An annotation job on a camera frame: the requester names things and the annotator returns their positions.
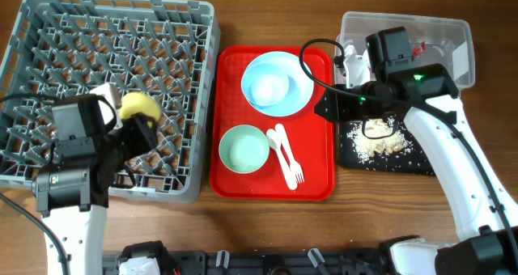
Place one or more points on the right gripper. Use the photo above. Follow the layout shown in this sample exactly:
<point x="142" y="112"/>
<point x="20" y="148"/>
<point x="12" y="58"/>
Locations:
<point x="338" y="109"/>

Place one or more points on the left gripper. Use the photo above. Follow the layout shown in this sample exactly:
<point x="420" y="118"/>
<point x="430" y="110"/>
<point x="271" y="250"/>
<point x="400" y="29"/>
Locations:
<point x="145" y="138"/>

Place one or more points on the yellow cup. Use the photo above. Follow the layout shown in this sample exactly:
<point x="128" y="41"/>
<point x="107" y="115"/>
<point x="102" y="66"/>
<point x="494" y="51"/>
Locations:
<point x="135" y="103"/>

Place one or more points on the white napkin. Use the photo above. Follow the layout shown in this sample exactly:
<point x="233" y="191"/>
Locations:
<point x="358" y="67"/>

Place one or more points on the food scraps rice and nuts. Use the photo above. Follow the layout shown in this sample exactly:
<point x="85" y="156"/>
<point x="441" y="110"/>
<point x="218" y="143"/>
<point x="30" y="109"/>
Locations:
<point x="378" y="137"/>

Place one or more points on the red snack wrapper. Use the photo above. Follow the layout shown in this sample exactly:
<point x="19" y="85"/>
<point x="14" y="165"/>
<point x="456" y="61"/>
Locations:
<point x="419" y="49"/>

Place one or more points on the light blue bowl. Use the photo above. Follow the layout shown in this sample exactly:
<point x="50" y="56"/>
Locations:
<point x="264" y="84"/>

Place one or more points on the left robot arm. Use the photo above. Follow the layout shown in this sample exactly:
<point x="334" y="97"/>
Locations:
<point x="72" y="193"/>

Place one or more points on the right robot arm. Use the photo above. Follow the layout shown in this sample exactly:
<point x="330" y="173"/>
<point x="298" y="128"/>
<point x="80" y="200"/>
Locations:
<point x="485" y="215"/>

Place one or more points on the grey dishwasher rack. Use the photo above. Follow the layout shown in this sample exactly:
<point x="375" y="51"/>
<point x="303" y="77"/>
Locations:
<point x="166" y="49"/>

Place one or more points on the black tray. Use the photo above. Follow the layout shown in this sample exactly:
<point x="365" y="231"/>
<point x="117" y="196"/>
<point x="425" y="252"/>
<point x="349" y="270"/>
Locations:
<point x="415" y="162"/>

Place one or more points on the clear plastic bin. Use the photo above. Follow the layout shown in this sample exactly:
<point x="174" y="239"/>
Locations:
<point x="448" y="41"/>

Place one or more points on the large light blue plate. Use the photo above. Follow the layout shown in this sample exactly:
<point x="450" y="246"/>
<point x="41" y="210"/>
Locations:
<point x="300" y="86"/>

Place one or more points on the white plastic fork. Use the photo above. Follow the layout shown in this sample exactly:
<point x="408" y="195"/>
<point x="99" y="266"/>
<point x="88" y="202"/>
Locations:
<point x="295" y="167"/>

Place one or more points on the green saucer plate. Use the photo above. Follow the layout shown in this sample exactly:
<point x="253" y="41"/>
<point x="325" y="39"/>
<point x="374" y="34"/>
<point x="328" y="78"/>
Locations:
<point x="243" y="149"/>

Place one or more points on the white plastic spoon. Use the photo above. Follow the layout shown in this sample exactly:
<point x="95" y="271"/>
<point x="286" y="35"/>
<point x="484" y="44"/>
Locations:
<point x="275" y="143"/>

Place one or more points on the red plastic tray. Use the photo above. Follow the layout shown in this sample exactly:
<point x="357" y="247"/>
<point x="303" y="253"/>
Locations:
<point x="310" y="136"/>

